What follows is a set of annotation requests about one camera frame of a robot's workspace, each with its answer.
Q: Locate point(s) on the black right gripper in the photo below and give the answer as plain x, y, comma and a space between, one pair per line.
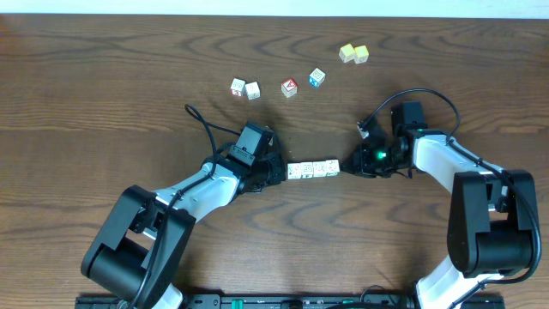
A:
363, 167

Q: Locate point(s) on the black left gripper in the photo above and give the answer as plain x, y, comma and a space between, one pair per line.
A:
274, 169

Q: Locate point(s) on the wooden block with dots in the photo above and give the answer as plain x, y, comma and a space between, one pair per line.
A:
294, 171

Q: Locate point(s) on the wooden block green edge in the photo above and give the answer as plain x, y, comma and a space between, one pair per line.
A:
307, 170

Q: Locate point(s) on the wooden block green picture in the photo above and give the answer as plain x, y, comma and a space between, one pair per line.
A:
332, 167

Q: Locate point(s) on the wooden block letter Y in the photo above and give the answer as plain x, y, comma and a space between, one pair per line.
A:
319, 169

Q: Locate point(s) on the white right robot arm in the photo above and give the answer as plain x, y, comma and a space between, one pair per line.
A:
493, 231

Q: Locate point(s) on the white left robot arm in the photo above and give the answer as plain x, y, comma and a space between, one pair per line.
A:
138, 248

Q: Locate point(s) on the wooden block blue T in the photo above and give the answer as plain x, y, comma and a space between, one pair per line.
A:
252, 90

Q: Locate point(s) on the wooden block red A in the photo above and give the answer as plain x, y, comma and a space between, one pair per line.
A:
289, 87

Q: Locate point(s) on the wooden block red 3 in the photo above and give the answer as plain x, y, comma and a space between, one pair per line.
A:
237, 87

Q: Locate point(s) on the wooden block blue X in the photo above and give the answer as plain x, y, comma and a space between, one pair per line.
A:
316, 78

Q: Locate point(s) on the yellow wooden block right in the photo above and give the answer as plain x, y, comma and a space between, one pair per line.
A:
361, 54

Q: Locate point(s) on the yellow wooden block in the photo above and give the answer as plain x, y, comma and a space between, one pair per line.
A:
361, 54
347, 53

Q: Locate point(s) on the yellow wooden block left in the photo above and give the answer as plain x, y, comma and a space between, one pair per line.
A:
347, 53

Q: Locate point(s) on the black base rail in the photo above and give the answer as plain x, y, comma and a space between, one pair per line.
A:
203, 301

